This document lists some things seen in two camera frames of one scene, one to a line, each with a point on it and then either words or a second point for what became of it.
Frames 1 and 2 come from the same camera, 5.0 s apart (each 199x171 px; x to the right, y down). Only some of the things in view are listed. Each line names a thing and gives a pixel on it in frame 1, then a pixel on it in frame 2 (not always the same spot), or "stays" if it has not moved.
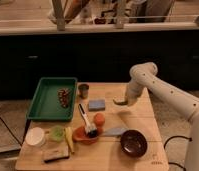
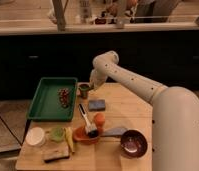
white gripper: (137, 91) → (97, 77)
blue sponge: (96, 105) stays
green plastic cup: (57, 133) stays
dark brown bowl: (133, 143) stays
